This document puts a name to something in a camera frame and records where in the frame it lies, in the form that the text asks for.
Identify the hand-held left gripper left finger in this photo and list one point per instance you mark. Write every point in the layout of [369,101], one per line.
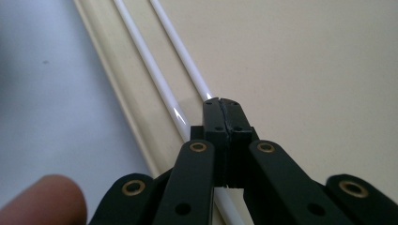
[212,125]

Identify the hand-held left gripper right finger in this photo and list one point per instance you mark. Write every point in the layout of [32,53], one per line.
[239,125]

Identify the white chopstick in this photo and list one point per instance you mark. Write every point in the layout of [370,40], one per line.
[181,53]
[147,56]

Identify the beige plastic tray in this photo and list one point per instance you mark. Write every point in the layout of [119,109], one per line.
[297,62]

